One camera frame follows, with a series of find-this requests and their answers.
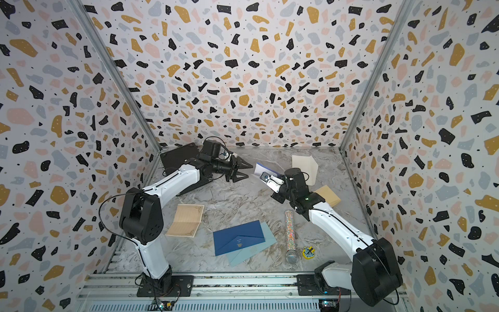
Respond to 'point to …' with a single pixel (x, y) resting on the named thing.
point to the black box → (172, 160)
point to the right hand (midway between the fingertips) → (273, 181)
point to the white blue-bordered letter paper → (260, 168)
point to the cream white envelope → (307, 164)
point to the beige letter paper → (187, 220)
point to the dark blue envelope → (238, 236)
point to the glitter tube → (292, 256)
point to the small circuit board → (164, 305)
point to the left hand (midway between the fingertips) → (252, 169)
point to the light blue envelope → (237, 255)
